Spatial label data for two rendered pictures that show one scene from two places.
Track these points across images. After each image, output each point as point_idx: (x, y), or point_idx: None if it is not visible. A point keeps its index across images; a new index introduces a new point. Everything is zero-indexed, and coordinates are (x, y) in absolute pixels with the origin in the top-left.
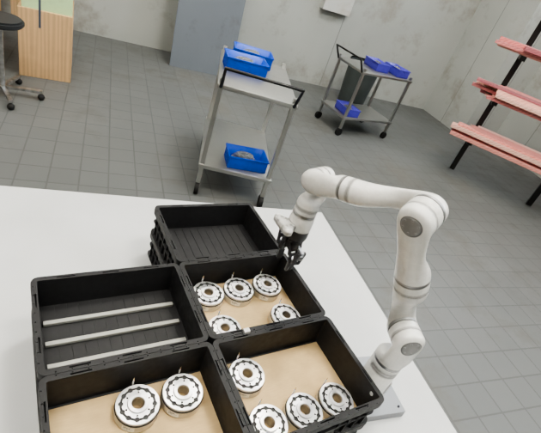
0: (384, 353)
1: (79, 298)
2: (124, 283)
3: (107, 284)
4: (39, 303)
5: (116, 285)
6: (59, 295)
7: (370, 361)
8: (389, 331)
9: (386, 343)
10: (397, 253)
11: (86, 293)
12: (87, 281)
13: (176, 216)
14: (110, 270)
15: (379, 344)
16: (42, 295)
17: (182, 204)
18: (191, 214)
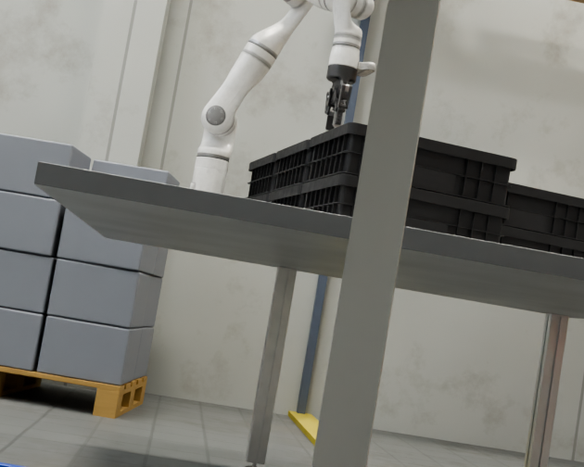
0: (232, 146)
1: (551, 228)
2: (511, 204)
3: (528, 206)
4: None
5: (519, 208)
6: (569, 223)
7: (226, 171)
8: (234, 123)
9: (214, 147)
10: (292, 31)
11: (546, 220)
12: (549, 201)
13: (477, 172)
14: (531, 187)
15: (223, 150)
16: None
17: (476, 149)
18: (455, 163)
